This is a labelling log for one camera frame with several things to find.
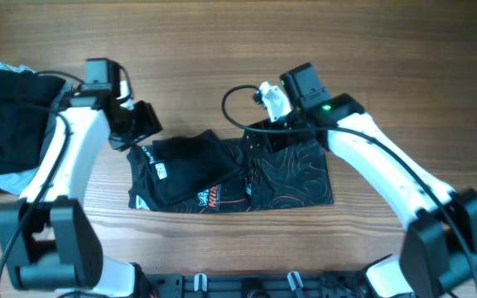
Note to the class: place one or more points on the black printed cycling jersey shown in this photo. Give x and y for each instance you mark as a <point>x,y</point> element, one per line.
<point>209,175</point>

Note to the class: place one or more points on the folded grey shirt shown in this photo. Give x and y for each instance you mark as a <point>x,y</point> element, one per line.
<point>15,183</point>

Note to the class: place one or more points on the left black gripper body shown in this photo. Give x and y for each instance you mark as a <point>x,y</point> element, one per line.
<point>138,123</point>

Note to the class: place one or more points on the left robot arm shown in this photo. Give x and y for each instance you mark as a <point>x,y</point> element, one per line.
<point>47,241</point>

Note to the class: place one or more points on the folded black shirt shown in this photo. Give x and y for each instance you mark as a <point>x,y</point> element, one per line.
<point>24,99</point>

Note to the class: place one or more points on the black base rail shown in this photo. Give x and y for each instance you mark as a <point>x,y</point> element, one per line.
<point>343,284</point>

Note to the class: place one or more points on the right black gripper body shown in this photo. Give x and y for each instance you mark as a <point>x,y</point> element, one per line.
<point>279,134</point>

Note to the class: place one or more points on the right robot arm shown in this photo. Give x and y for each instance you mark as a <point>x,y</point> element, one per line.
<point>439,250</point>

